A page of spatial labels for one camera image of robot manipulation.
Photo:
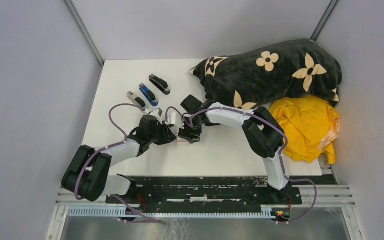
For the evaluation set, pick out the yellow crumpled cloth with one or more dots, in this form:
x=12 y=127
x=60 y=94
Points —
x=311 y=125

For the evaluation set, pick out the black stapler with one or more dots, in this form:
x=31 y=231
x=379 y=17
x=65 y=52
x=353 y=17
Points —
x=161 y=84

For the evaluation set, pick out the beige stapler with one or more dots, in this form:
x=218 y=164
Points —
x=136 y=100

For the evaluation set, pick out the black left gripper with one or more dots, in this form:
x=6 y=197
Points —
x=168 y=136

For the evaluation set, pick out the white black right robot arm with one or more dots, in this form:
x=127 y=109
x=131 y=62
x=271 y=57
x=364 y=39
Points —
x=263 y=133

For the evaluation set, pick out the staple box with staples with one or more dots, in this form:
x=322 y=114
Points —
x=180 y=140

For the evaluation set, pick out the black floral plush pillow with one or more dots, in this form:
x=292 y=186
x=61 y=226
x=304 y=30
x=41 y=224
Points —
x=289 y=69

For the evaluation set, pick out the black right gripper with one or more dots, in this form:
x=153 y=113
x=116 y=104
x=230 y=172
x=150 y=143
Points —
x=185 y=133

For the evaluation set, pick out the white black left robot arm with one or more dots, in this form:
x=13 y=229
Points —
x=87 y=176

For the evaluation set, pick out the blue stapler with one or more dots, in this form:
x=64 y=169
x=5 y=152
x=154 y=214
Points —
x=149 y=95

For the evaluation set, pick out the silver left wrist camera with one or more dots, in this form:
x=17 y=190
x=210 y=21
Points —
x=157 y=113

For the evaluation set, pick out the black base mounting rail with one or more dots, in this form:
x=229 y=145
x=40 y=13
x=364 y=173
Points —
x=206 y=195

